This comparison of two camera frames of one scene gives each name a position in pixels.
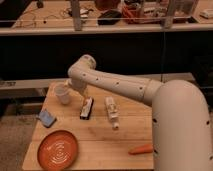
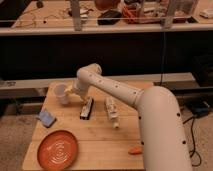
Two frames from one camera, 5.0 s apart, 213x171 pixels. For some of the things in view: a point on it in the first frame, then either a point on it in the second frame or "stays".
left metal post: (75, 9) stays
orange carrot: (146, 148) stays
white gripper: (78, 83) to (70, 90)
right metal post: (168, 19) stays
